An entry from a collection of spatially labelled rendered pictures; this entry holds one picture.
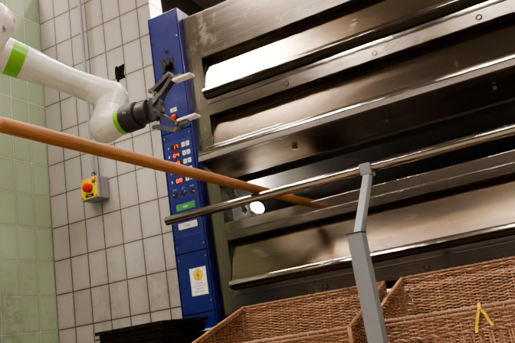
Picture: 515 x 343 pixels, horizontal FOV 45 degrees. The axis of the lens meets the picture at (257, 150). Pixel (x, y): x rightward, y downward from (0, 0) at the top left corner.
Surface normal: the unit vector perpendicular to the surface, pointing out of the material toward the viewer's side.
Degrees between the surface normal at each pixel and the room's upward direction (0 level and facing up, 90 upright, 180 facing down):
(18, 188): 90
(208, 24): 90
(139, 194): 90
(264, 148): 167
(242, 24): 90
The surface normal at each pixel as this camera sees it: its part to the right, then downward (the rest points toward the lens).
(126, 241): -0.47, -0.18
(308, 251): -0.49, -0.50
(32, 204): 0.87, -0.26
